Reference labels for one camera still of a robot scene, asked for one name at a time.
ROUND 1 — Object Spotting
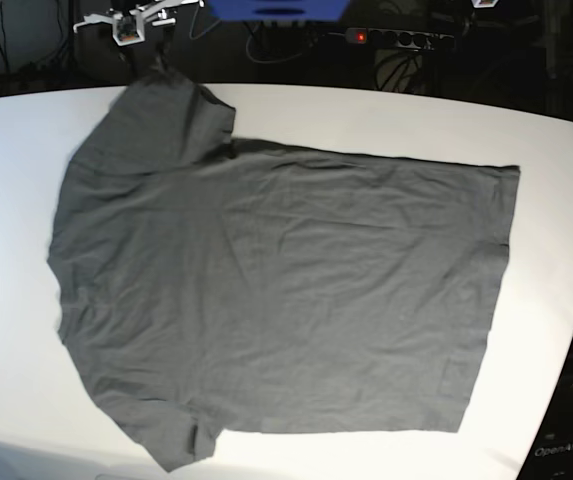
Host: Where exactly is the dark grey T-shirt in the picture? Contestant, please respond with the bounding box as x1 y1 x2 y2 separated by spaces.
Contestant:
48 71 520 471

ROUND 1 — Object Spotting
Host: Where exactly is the blue box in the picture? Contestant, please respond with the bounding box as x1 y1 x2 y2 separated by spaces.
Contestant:
205 0 350 21

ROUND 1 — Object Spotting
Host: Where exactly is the black power strip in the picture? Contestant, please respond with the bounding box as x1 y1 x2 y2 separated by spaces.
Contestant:
342 27 457 52

